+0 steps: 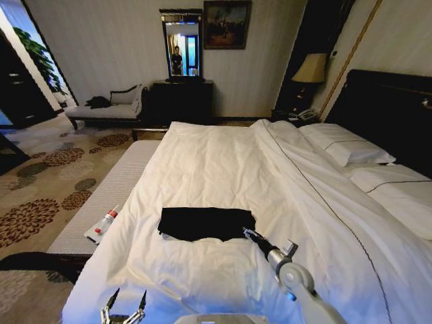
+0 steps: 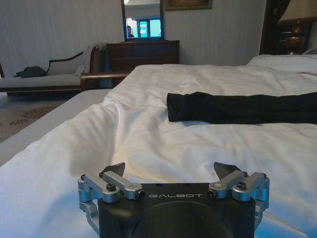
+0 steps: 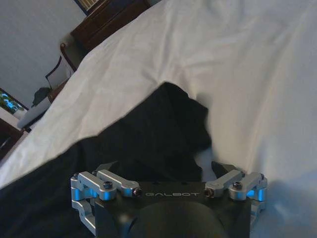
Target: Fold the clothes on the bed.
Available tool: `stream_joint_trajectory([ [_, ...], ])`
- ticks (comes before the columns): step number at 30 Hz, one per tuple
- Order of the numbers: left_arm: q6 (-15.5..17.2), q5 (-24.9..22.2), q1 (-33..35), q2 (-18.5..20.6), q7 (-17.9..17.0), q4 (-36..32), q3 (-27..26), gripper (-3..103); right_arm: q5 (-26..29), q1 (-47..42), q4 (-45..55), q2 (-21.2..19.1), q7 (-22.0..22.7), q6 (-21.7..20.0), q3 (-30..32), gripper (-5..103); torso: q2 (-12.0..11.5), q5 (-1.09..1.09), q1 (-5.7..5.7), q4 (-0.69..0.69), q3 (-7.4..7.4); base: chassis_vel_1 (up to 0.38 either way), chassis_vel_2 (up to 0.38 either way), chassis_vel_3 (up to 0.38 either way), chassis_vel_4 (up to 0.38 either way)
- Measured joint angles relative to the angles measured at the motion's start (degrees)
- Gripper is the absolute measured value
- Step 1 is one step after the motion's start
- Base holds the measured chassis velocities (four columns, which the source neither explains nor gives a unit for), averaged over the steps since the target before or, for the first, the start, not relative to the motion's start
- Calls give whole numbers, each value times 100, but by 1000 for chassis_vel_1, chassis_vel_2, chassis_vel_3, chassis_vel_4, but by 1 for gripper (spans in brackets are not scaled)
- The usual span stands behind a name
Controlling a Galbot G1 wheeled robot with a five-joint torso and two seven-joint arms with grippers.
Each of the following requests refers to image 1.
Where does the black bag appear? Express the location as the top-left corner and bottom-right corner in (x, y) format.
(84, 95), (113, 109)

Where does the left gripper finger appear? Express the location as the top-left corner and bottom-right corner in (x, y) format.
(124, 289), (148, 324)
(99, 287), (122, 324)

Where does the pale chaise longue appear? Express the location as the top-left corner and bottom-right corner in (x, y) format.
(64, 84), (150, 131)

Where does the table lamp with beige shade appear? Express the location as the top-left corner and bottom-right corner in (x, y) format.
(290, 53), (329, 103)

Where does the white pillow with dark piping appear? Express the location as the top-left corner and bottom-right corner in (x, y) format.
(298, 123), (397, 167)
(347, 163), (432, 241)

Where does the white tube with red cap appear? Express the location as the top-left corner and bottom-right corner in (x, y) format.
(94, 204), (119, 234)

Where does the white duvet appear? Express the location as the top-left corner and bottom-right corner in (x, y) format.
(62, 118), (396, 324)

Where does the person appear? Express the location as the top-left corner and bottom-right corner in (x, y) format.
(170, 45), (184, 76)

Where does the dark wooden headboard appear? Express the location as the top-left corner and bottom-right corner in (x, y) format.
(323, 69), (432, 180)

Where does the green leafy plant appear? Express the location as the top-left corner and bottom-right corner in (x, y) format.
(12, 26), (69, 96)

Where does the dark wooden dresser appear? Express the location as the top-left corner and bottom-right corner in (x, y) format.
(147, 79), (215, 126)

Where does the dark framed standing mirror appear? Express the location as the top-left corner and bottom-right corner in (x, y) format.
(159, 8), (207, 84)

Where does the dark low table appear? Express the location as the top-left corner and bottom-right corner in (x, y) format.
(0, 130), (32, 177)

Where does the black garment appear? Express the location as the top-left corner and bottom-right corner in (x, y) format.
(157, 207), (258, 243)

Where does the pale ribbed bed bench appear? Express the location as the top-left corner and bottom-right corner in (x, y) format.
(46, 140), (161, 261)

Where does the dark nightstand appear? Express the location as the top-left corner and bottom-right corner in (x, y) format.
(271, 107), (320, 128)

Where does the dark wooden door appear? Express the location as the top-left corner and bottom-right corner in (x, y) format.
(0, 30), (57, 129)

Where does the framed dark painting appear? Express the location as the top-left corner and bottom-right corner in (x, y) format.
(202, 0), (252, 51)

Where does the white robot front shell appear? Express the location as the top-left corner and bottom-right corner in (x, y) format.
(173, 313), (271, 324)

